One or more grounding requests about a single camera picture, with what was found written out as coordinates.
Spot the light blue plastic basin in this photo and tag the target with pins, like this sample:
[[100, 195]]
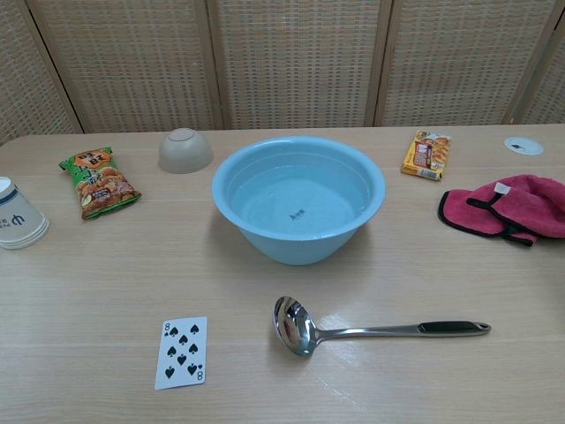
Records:
[[265, 185]]

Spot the beige upturned bowl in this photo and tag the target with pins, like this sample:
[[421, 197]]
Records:
[[185, 152]]

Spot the woven rattan folding screen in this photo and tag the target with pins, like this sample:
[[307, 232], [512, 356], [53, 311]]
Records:
[[291, 62]]

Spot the yellow seasoning box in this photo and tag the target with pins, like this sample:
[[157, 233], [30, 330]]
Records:
[[426, 154]]

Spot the eight of spades card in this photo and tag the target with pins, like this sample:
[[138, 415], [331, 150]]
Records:
[[181, 353]]

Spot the green orange snack bag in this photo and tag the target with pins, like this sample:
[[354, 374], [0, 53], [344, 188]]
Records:
[[99, 183]]

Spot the pink cloth with black trim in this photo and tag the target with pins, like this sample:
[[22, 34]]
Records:
[[529, 205]]

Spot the stack of white paper cups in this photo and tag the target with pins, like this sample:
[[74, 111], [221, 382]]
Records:
[[20, 221]]

